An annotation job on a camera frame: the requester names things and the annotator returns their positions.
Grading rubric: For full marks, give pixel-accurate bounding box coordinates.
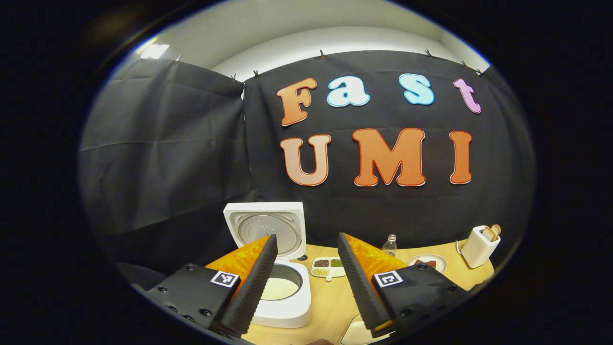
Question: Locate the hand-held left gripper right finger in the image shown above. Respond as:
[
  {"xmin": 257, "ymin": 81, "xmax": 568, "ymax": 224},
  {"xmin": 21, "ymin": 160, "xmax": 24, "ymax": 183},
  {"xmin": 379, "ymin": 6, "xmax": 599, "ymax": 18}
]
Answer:
[{"xmin": 338, "ymin": 233, "xmax": 472, "ymax": 338}]

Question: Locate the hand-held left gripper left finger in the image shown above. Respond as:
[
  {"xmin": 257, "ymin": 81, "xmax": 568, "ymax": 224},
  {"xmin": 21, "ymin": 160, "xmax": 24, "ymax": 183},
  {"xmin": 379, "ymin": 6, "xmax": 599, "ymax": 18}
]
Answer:
[{"xmin": 132, "ymin": 234, "xmax": 278, "ymax": 338}]

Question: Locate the white rice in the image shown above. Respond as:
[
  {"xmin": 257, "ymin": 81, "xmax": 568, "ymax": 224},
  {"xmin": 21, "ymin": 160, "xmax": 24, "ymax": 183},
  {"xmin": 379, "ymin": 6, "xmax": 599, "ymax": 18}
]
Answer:
[{"xmin": 261, "ymin": 277, "xmax": 300, "ymax": 301}]

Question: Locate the white rice cooker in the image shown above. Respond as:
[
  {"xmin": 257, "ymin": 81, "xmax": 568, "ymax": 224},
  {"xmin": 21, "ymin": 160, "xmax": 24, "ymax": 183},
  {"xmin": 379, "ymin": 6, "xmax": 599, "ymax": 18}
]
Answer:
[{"xmin": 224, "ymin": 202, "xmax": 312, "ymax": 329}]

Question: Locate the divided white grain dish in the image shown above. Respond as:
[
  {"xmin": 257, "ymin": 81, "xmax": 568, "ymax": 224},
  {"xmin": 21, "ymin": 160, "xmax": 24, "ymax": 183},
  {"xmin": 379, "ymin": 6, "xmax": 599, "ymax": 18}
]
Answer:
[{"xmin": 311, "ymin": 256, "xmax": 346, "ymax": 281}]

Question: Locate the round white plate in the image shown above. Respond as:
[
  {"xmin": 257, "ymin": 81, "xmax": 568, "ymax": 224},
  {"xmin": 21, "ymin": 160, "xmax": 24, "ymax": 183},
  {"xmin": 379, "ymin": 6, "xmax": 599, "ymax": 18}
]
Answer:
[{"xmin": 408, "ymin": 253, "xmax": 448, "ymax": 274}]

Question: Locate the white toaster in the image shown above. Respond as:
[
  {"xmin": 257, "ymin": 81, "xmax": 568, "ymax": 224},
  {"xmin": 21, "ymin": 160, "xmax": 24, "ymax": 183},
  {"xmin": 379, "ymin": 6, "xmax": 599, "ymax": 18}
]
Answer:
[{"xmin": 461, "ymin": 225, "xmax": 501, "ymax": 269}]

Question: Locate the black backdrop cloth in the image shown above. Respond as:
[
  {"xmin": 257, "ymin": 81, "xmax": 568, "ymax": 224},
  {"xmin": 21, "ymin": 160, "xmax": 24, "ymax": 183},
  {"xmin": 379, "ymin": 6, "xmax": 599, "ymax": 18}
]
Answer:
[{"xmin": 79, "ymin": 50, "xmax": 536, "ymax": 274}]

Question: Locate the ceiling light panel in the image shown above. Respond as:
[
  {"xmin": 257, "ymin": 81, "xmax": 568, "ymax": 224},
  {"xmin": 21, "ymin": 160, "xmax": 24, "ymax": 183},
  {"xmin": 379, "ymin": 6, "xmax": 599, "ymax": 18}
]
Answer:
[{"xmin": 140, "ymin": 44, "xmax": 170, "ymax": 59}]

